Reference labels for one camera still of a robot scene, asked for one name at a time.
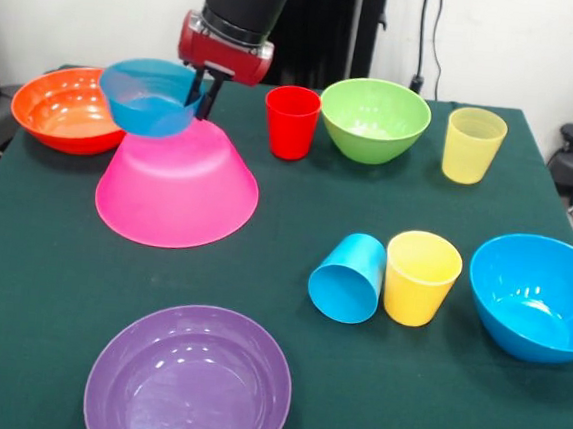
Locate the small dark blue bowl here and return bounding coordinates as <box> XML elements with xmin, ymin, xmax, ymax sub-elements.
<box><xmin>94</xmin><ymin>54</ymin><xmax>210</xmax><ymax>143</ymax></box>

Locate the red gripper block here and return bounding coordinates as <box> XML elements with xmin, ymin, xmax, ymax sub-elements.
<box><xmin>170</xmin><ymin>9</ymin><xmax>279</xmax><ymax>127</ymax></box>

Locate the red plastic cup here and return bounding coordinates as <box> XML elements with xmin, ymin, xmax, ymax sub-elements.
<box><xmin>259</xmin><ymin>82</ymin><xmax>325</xmax><ymax>164</ymax></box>

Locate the thick black wall cable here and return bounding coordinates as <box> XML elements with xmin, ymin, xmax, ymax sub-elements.
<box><xmin>408</xmin><ymin>0</ymin><xmax>433</xmax><ymax>94</ymax></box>

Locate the pink plastic bowl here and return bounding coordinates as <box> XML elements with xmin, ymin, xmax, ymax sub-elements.
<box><xmin>90</xmin><ymin>110</ymin><xmax>266</xmax><ymax>257</ymax></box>

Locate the purple plastic bowl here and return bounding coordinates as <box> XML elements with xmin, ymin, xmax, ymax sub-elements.
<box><xmin>80</xmin><ymin>295</ymin><xmax>300</xmax><ymax>429</ymax></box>

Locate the green plastic bowl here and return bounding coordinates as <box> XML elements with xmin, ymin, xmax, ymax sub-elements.
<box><xmin>314</xmin><ymin>73</ymin><xmax>435</xmax><ymax>171</ymax></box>

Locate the orange plastic bowl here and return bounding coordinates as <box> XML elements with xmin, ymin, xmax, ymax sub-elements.
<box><xmin>6</xmin><ymin>60</ymin><xmax>132</xmax><ymax>160</ymax></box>

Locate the translucent yellow-green plastic cup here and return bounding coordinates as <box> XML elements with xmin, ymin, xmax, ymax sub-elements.
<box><xmin>439</xmin><ymin>104</ymin><xmax>510</xmax><ymax>188</ymax></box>

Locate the dark green table cloth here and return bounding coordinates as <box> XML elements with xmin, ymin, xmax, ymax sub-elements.
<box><xmin>0</xmin><ymin>59</ymin><xmax>573</xmax><ymax>429</ymax></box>

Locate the yellow plastic cup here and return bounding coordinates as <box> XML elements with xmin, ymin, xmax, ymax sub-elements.
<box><xmin>379</xmin><ymin>226</ymin><xmax>466</xmax><ymax>332</ymax></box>

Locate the large light blue bowl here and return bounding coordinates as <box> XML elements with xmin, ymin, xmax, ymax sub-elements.
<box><xmin>461</xmin><ymin>228</ymin><xmax>573</xmax><ymax>367</ymax></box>

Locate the blue plastic cup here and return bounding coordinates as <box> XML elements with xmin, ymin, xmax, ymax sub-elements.
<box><xmin>304</xmin><ymin>229</ymin><xmax>389</xmax><ymax>328</ymax></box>

